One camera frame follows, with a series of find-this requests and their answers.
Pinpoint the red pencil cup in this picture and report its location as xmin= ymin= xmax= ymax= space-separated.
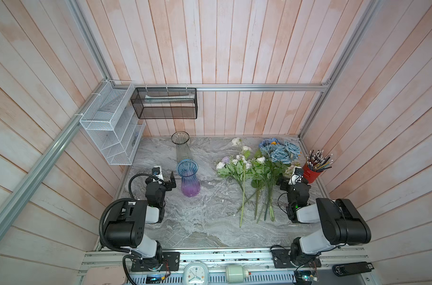
xmin=303 ymin=164 xmax=321 ymax=184

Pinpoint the clear grey glass vase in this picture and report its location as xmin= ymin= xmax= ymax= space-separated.
xmin=171 ymin=131 xmax=193 ymax=163

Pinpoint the pale green cylinder device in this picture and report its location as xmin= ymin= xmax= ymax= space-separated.
xmin=225 ymin=264 xmax=251 ymax=284

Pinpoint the pastel purple flower bunch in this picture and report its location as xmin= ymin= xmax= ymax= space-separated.
xmin=215 ymin=153 xmax=252 ymax=198

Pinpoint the white flower stem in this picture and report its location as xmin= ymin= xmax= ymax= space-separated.
xmin=232 ymin=137 xmax=252 ymax=228

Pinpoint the white wire mesh shelf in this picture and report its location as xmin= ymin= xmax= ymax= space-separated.
xmin=80 ymin=80 xmax=146 ymax=166

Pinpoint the blue rose bunch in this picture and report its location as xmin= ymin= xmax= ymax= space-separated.
xmin=259 ymin=138 xmax=301 ymax=222

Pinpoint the green circuit board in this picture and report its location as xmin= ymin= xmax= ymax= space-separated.
xmin=294 ymin=271 xmax=318 ymax=285

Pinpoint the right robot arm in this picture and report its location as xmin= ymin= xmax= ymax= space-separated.
xmin=276 ymin=176 xmax=371 ymax=267

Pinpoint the white analog clock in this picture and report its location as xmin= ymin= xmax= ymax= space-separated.
xmin=182 ymin=261 xmax=209 ymax=285

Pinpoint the black corrugated cable hose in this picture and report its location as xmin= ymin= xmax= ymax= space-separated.
xmin=99 ymin=172 xmax=161 ymax=254

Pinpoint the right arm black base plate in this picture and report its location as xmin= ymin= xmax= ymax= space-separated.
xmin=270 ymin=247 xmax=322 ymax=269

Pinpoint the black mesh basket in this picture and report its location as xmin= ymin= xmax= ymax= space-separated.
xmin=130 ymin=87 xmax=198 ymax=119

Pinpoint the mixed blue pink bouquet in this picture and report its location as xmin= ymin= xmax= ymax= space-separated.
xmin=251 ymin=138 xmax=301 ymax=221

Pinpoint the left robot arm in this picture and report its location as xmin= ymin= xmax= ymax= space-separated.
xmin=98 ymin=167 xmax=176 ymax=268

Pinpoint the black remote device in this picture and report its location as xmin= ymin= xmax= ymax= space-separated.
xmin=332 ymin=261 xmax=374 ymax=277

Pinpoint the blue purple glass vase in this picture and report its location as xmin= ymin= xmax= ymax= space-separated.
xmin=177 ymin=159 xmax=200 ymax=197

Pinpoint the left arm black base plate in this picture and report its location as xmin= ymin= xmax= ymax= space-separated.
xmin=131 ymin=251 xmax=180 ymax=273

